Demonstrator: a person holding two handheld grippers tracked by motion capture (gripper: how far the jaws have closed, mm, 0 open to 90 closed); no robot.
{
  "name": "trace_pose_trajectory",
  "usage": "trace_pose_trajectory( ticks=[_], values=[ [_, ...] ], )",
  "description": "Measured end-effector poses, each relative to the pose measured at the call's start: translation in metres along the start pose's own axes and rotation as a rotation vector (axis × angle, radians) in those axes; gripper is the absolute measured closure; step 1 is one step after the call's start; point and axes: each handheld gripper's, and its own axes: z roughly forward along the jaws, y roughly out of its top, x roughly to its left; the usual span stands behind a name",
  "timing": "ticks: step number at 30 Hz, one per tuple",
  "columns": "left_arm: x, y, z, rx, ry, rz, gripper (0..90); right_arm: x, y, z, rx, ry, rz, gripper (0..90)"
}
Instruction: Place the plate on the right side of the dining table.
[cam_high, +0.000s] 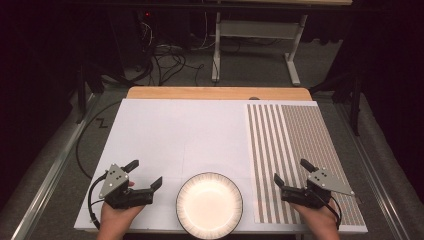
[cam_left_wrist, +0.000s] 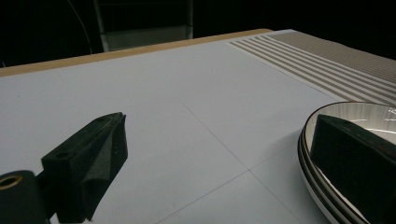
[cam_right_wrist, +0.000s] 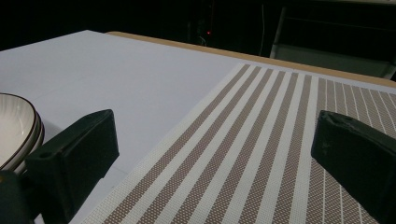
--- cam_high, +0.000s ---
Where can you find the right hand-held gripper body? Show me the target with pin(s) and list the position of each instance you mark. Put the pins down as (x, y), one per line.
(310, 196)

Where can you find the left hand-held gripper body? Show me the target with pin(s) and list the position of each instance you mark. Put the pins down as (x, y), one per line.
(115, 185)

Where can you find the white plate with dark rim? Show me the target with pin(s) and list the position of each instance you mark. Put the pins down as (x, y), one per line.
(209, 205)

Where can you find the person's right hand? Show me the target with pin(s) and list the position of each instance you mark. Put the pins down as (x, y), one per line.
(316, 221)

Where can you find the person's left hand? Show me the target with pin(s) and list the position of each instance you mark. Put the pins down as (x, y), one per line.
(116, 221)

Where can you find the striped grey white placemat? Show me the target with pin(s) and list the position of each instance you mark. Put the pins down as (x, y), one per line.
(300, 133)

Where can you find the white board sheet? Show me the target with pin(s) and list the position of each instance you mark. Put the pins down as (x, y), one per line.
(166, 133)

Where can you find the black metal stand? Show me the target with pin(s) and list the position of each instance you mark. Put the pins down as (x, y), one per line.
(356, 106)
(81, 96)

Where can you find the white-framed desk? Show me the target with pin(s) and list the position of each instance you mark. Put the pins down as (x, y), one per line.
(256, 29)

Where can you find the dark equipment box red light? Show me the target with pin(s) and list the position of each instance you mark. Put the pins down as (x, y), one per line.
(146, 14)

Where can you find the aluminium floor rail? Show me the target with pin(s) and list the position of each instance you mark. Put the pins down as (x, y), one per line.
(372, 173)
(50, 176)

